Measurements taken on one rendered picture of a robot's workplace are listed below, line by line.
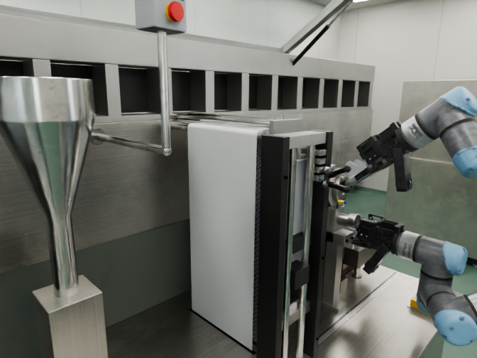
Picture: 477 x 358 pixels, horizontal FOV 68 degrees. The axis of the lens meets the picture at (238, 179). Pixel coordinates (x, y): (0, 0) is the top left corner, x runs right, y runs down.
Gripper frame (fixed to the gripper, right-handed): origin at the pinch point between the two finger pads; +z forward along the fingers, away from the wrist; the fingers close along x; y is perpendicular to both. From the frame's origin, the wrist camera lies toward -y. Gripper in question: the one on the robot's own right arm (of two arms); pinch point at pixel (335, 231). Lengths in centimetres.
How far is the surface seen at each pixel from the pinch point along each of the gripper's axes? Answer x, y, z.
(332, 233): 12.1, 4.2, -5.7
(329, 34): -413, 133, 263
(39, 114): 81, 39, 2
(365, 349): 20.4, -19.2, -21.9
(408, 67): -444, 81, 149
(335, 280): 11.1, -10.0, -7.2
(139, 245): 52, 1, 30
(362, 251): -6.4, -7.0, -6.5
